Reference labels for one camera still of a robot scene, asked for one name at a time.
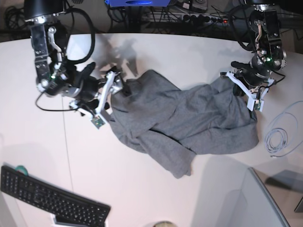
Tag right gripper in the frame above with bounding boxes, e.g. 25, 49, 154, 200
71, 62, 132, 111

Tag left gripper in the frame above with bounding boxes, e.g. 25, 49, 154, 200
231, 61, 270, 97

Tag grey t-shirt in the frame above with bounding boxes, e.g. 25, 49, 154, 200
109, 70, 259, 178

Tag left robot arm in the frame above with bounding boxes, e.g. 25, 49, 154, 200
228, 0, 286, 99

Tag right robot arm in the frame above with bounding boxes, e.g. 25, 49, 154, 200
24, 0, 131, 115

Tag white power strip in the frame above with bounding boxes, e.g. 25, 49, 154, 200
142, 11, 228, 25

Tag black computer keyboard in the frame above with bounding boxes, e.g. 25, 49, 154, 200
0, 166, 111, 227

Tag green tape roll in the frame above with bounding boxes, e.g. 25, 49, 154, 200
15, 165, 28, 176

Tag round tan object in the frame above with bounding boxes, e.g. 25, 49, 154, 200
152, 220, 176, 227

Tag coiled white cable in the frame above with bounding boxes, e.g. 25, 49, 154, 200
264, 100, 303, 158

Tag coiled black cable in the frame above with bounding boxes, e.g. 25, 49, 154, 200
4, 5, 31, 30

